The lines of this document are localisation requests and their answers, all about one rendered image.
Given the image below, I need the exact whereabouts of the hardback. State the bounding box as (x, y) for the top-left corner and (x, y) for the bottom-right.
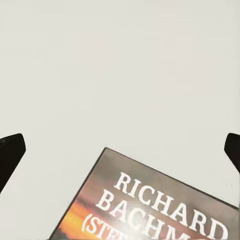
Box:
(48, 147), (240, 240)

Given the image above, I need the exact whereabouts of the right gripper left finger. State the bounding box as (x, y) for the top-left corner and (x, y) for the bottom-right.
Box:
(0, 133), (26, 193)

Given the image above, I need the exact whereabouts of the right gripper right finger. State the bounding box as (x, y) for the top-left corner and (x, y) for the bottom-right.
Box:
(224, 133), (240, 173)

